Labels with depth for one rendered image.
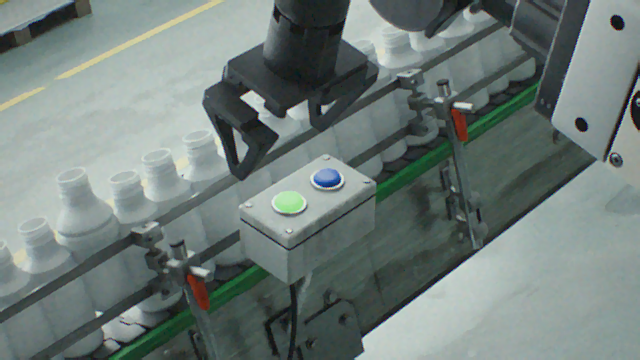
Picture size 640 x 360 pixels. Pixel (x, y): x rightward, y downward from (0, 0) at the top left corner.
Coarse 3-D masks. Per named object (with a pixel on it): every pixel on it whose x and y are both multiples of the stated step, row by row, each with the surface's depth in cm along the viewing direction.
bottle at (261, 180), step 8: (240, 136) 153; (240, 144) 153; (240, 152) 153; (240, 160) 153; (264, 168) 155; (248, 176) 154; (256, 176) 154; (264, 176) 155; (240, 184) 154; (248, 184) 154; (256, 184) 154; (264, 184) 155; (272, 184) 157; (240, 192) 155; (248, 192) 155; (256, 192) 155
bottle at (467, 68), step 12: (456, 24) 176; (468, 24) 177; (444, 36) 176; (456, 36) 175; (468, 36) 176; (468, 48) 176; (456, 60) 177; (468, 60) 177; (480, 60) 179; (456, 72) 178; (468, 72) 178; (480, 72) 179; (456, 84) 179; (468, 84) 178; (480, 96) 179; (480, 108) 180
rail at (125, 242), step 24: (456, 48) 174; (504, 72) 182; (336, 120) 160; (288, 144) 155; (384, 144) 167; (216, 192) 149; (168, 216) 144; (120, 240) 140; (96, 264) 138; (48, 288) 134; (144, 288) 143; (0, 312) 131; (120, 312) 141; (72, 336) 137
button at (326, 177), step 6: (324, 168) 143; (330, 168) 143; (318, 174) 142; (324, 174) 142; (330, 174) 142; (336, 174) 142; (318, 180) 141; (324, 180) 141; (330, 180) 141; (336, 180) 141; (324, 186) 141; (330, 186) 141
